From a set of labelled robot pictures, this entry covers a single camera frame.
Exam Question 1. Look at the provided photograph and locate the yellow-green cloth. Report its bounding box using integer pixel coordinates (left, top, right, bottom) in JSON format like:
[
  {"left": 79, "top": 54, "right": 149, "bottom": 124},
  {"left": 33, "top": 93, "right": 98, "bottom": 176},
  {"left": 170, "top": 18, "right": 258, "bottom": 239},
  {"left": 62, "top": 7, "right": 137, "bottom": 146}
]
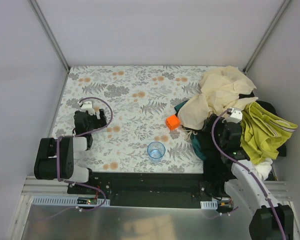
[{"left": 240, "top": 102, "right": 298, "bottom": 165}]

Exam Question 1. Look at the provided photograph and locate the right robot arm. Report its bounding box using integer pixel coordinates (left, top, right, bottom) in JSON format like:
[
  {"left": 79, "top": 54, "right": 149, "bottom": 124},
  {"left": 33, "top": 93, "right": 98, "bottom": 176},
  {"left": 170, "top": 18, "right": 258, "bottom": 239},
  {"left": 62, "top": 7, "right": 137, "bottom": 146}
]
[{"left": 211, "top": 117, "right": 294, "bottom": 240}]

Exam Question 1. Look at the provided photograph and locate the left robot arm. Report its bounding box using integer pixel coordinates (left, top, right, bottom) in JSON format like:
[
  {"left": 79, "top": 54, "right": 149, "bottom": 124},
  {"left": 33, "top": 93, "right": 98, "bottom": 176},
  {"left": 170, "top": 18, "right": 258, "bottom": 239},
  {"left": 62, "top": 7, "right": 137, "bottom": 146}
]
[{"left": 34, "top": 109, "right": 107, "bottom": 183}]

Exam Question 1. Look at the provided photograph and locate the black cloth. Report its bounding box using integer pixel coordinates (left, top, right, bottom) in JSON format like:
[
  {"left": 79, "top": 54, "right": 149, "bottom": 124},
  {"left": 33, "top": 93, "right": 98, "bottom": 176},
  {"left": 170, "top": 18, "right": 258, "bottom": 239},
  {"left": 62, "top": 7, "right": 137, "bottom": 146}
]
[{"left": 199, "top": 91, "right": 288, "bottom": 198}]

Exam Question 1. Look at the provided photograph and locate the teal cloth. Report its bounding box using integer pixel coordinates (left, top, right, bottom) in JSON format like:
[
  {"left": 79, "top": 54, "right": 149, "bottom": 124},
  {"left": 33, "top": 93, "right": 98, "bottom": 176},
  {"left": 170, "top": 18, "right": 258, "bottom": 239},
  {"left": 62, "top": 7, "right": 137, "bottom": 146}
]
[{"left": 174, "top": 100, "right": 207, "bottom": 161}]

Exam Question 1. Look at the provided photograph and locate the cream cloth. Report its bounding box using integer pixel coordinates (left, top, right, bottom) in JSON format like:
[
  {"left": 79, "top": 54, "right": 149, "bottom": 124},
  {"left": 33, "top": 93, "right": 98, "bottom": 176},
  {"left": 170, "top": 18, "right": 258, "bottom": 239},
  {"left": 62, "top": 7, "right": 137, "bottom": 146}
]
[{"left": 177, "top": 66, "right": 258, "bottom": 130}]

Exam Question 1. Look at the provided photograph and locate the white cloth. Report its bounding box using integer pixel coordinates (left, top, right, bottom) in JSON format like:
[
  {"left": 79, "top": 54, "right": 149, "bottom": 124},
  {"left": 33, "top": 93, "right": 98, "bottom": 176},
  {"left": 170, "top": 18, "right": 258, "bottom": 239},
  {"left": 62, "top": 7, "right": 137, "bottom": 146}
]
[{"left": 253, "top": 158, "right": 273, "bottom": 181}]

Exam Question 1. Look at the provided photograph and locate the floral patterned table mat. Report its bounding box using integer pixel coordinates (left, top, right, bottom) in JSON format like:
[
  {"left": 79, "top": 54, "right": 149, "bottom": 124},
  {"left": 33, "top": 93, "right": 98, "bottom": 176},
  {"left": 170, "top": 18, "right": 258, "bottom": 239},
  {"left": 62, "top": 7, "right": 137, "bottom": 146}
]
[{"left": 51, "top": 65, "right": 208, "bottom": 174}]

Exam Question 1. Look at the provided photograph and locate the orange cube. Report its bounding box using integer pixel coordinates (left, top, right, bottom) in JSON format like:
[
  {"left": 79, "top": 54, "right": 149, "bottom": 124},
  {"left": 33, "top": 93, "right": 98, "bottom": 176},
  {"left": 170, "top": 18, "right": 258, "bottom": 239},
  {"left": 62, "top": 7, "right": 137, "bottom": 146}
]
[{"left": 165, "top": 114, "right": 181, "bottom": 131}]

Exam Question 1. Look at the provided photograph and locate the blue transparent plastic cup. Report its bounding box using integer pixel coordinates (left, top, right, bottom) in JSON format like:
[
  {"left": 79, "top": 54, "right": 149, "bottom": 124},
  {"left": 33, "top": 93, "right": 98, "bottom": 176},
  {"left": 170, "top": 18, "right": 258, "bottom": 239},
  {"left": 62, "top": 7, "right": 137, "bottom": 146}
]
[{"left": 147, "top": 141, "right": 166, "bottom": 163}]

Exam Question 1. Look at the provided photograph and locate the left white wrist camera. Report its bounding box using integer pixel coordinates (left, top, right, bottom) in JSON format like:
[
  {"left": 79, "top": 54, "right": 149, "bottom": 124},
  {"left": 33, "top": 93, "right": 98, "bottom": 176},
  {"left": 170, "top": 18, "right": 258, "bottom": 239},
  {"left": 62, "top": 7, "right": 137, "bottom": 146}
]
[{"left": 80, "top": 100, "right": 98, "bottom": 118}]

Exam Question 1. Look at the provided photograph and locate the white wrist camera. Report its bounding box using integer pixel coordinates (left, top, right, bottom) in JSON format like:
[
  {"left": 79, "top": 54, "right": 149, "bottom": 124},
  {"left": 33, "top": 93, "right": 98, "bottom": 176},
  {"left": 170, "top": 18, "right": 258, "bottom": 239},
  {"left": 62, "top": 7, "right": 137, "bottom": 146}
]
[
  {"left": 80, "top": 100, "right": 98, "bottom": 118},
  {"left": 225, "top": 107, "right": 243, "bottom": 124}
]

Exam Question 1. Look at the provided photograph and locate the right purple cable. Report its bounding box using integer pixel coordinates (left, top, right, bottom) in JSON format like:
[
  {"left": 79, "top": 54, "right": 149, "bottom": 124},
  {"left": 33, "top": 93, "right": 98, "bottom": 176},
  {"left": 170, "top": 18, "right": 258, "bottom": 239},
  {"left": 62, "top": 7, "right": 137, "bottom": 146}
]
[{"left": 204, "top": 108, "right": 288, "bottom": 240}]

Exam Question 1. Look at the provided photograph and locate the purple cable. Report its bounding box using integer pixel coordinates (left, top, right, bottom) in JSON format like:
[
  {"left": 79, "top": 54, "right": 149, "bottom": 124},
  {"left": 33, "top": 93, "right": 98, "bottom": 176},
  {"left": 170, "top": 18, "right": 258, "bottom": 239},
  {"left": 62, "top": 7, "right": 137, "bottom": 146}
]
[
  {"left": 204, "top": 108, "right": 288, "bottom": 240},
  {"left": 37, "top": 96, "right": 114, "bottom": 221}
]

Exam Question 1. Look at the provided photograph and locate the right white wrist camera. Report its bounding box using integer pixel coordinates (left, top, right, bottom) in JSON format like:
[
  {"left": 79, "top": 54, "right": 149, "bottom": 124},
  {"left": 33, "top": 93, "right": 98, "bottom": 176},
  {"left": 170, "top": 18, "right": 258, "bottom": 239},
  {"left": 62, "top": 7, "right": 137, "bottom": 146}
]
[{"left": 225, "top": 107, "right": 243, "bottom": 124}]

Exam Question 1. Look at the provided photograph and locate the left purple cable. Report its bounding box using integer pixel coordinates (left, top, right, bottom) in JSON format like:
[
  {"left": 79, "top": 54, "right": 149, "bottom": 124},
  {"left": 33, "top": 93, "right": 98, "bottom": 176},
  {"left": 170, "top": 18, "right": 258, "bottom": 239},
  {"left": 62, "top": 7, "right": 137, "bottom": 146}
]
[{"left": 37, "top": 96, "right": 114, "bottom": 221}]

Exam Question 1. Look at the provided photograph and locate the right white cable duct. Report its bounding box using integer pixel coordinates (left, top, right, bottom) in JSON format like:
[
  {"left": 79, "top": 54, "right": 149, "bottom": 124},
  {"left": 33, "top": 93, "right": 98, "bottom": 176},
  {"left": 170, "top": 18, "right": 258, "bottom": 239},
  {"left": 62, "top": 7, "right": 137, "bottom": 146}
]
[{"left": 200, "top": 200, "right": 218, "bottom": 210}]

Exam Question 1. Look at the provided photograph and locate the white cable duct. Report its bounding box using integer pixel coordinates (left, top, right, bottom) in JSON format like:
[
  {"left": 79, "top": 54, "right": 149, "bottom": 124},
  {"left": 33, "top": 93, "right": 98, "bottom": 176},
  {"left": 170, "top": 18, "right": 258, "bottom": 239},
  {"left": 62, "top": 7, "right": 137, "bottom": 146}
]
[
  {"left": 32, "top": 196, "right": 110, "bottom": 208},
  {"left": 200, "top": 200, "right": 218, "bottom": 210}
]

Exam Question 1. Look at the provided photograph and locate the aluminium rail frame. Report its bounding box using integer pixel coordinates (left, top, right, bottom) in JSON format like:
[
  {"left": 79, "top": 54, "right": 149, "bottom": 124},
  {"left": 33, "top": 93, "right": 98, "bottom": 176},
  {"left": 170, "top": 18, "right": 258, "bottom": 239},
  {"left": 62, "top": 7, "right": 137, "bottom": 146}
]
[{"left": 21, "top": 176, "right": 293, "bottom": 201}]

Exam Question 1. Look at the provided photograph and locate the left white cable duct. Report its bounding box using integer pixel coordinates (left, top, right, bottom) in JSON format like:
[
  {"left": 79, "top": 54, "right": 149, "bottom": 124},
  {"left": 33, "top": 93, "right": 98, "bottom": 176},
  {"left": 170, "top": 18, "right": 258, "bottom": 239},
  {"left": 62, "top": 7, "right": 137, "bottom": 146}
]
[{"left": 32, "top": 196, "right": 110, "bottom": 208}]

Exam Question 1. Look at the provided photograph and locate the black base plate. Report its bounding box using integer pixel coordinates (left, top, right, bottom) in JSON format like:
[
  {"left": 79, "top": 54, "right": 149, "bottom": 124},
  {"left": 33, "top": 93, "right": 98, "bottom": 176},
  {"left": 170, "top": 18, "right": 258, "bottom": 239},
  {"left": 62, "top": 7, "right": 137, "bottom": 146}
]
[{"left": 67, "top": 172, "right": 230, "bottom": 209}]

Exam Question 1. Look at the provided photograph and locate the left aluminium corner post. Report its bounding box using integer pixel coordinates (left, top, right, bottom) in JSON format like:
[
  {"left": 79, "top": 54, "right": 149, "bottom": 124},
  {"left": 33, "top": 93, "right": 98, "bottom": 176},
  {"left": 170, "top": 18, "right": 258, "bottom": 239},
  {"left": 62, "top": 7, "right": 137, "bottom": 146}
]
[{"left": 28, "top": 0, "right": 71, "bottom": 73}]

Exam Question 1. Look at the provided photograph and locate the aluminium corner post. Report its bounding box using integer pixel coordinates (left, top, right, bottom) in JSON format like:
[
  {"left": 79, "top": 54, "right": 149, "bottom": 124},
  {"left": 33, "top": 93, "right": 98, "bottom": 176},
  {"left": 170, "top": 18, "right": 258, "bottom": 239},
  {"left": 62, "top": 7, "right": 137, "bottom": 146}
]
[
  {"left": 28, "top": 0, "right": 71, "bottom": 73},
  {"left": 242, "top": 0, "right": 292, "bottom": 75}
]

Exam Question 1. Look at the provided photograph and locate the right aluminium corner post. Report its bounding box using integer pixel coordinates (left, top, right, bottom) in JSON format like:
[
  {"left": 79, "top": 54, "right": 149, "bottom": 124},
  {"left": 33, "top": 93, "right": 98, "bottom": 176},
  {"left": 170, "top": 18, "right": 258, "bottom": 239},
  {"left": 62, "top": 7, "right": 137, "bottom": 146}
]
[{"left": 242, "top": 0, "right": 292, "bottom": 75}]

